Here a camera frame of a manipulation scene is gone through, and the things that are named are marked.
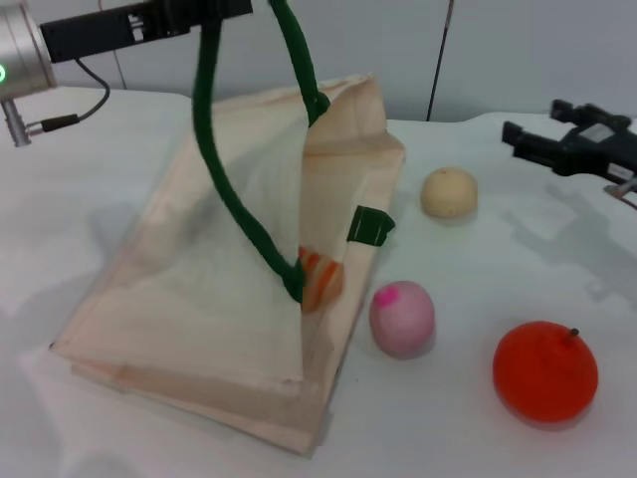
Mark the pink round bun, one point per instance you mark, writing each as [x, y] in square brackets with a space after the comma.
[402, 321]

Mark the orange striped bread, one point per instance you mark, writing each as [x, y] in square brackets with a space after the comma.
[323, 279]

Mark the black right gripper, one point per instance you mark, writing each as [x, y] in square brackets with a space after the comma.
[602, 147]

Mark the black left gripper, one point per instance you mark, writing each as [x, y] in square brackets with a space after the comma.
[94, 35]

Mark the beige round bun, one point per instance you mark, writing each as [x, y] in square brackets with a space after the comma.
[449, 193]

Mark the orange red persimmon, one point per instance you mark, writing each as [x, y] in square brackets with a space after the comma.
[545, 373]

